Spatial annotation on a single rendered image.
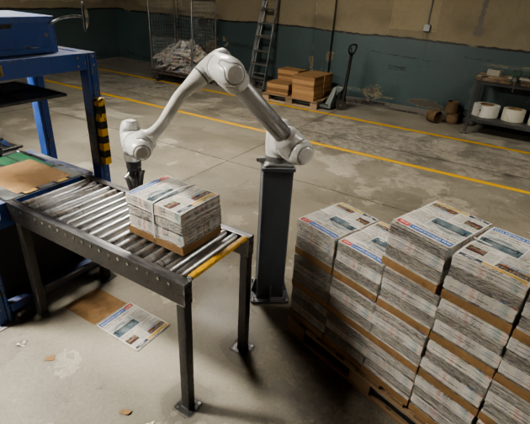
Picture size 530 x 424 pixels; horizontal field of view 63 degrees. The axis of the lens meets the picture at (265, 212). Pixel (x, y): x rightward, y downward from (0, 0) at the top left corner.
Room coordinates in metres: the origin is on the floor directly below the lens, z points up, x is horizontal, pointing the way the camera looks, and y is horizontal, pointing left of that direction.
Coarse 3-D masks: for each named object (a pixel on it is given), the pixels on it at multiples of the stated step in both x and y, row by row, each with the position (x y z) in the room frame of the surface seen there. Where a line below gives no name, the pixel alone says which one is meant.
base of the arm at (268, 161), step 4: (260, 156) 2.52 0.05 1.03; (264, 156) 2.50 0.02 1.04; (268, 156) 2.47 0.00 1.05; (260, 160) 2.49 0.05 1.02; (264, 160) 2.49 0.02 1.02; (268, 160) 2.46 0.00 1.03; (272, 160) 2.45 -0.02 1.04; (276, 160) 2.44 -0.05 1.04; (280, 160) 2.44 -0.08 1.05; (284, 160) 2.45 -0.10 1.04; (264, 164) 2.44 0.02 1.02; (268, 164) 2.43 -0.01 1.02; (272, 164) 2.44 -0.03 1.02; (276, 164) 2.44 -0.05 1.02; (280, 164) 2.44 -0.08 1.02; (284, 164) 2.45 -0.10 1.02; (288, 164) 2.45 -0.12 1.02; (292, 164) 2.46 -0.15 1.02
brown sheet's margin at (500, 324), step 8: (440, 296) 1.47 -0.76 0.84; (448, 296) 1.45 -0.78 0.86; (456, 296) 1.43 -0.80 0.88; (456, 304) 1.42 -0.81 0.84; (464, 304) 1.40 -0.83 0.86; (472, 312) 1.37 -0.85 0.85; (480, 312) 1.35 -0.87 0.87; (488, 320) 1.33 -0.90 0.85; (496, 320) 1.31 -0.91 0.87; (504, 328) 1.28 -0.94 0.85; (512, 328) 1.28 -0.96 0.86
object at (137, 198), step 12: (156, 180) 2.07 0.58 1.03; (168, 180) 2.08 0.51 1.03; (180, 180) 2.09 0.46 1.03; (132, 192) 1.92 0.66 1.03; (144, 192) 1.92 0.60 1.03; (156, 192) 1.93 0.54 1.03; (168, 192) 1.94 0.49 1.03; (132, 204) 1.89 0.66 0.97; (144, 204) 1.84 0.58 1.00; (132, 216) 1.90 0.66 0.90; (144, 216) 1.85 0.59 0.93; (144, 228) 1.86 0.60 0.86
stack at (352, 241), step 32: (320, 224) 2.07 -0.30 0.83; (352, 224) 2.09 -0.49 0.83; (384, 224) 2.12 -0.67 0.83; (320, 256) 1.99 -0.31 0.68; (352, 256) 1.83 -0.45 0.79; (320, 288) 1.96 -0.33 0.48; (384, 288) 1.68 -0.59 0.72; (416, 288) 1.56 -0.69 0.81; (320, 320) 1.95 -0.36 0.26; (352, 320) 1.78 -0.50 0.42; (384, 320) 1.64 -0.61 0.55; (416, 320) 1.53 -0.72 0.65; (448, 320) 1.44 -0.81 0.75; (480, 320) 1.35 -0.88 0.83; (320, 352) 1.93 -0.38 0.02; (352, 352) 1.75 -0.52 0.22; (384, 352) 1.61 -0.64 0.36; (416, 352) 1.49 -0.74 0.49; (448, 352) 1.40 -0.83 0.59; (480, 352) 1.32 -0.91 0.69; (352, 384) 1.72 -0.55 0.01; (416, 384) 1.47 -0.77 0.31; (448, 384) 1.37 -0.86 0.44; (480, 384) 1.29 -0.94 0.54; (416, 416) 1.43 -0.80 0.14; (448, 416) 1.33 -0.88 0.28
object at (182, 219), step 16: (192, 192) 1.96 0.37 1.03; (208, 192) 1.96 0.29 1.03; (160, 208) 1.78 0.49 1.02; (176, 208) 1.77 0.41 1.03; (192, 208) 1.78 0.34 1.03; (208, 208) 1.87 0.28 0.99; (160, 224) 1.79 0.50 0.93; (176, 224) 1.73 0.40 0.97; (192, 224) 1.77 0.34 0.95; (208, 224) 1.86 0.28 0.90; (176, 240) 1.74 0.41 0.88; (192, 240) 1.76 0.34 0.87
